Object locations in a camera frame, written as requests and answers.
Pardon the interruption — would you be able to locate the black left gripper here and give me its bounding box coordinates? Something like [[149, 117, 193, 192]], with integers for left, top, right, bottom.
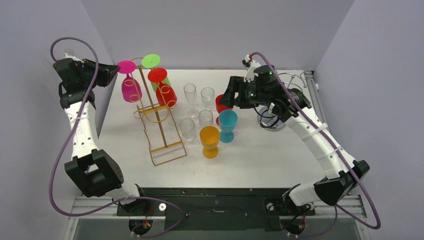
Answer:
[[80, 59, 120, 90]]

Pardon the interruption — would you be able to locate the red plastic wine glass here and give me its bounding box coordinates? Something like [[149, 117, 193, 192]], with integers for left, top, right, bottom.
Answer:
[[147, 67, 177, 108], [215, 94, 233, 126]]

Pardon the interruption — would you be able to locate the cyan plastic wine glass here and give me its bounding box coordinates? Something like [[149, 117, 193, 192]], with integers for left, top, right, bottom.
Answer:
[[218, 109, 238, 143]]

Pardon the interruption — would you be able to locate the clear glass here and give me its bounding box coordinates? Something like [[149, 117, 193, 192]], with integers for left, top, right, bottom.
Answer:
[[200, 87, 215, 110], [179, 118, 196, 142], [198, 109, 214, 130]]

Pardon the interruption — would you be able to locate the magenta plastic wine glass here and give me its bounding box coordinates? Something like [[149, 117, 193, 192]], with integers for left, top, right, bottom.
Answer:
[[117, 60, 142, 103]]

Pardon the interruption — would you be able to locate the clear champagne flute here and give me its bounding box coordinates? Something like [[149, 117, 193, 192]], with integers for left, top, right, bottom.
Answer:
[[183, 83, 199, 120]]

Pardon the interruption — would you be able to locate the orange plastic wine glass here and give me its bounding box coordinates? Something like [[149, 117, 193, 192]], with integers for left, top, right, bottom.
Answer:
[[199, 125, 220, 159]]

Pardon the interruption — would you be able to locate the green plastic wine glass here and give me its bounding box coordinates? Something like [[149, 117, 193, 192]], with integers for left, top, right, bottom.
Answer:
[[141, 53, 172, 91]]

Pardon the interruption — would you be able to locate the gold wire glass rack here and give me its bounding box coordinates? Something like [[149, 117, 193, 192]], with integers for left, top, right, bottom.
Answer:
[[134, 63, 187, 167]]

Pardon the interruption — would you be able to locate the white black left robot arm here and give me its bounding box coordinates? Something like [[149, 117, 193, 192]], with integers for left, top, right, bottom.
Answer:
[[53, 57, 149, 215]]

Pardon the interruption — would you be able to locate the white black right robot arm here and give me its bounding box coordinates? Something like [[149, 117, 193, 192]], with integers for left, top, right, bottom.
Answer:
[[219, 65, 370, 214]]

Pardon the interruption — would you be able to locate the chrome round glass rack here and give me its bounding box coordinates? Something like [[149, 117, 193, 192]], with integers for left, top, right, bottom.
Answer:
[[256, 71, 311, 132]]

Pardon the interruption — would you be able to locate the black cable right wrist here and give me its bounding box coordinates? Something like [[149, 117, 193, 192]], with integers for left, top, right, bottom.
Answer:
[[253, 105, 282, 130]]

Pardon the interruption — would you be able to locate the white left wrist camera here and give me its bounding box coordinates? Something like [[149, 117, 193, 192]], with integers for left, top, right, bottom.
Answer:
[[64, 49, 81, 61]]

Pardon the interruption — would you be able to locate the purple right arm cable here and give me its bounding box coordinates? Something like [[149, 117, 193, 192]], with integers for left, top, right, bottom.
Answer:
[[248, 51, 382, 239]]

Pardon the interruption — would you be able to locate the aluminium rail right side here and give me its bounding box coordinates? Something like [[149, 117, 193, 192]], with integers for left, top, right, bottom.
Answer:
[[303, 70, 347, 188]]

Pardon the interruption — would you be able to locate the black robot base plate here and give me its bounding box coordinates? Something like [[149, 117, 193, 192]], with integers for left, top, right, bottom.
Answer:
[[82, 187, 365, 233]]

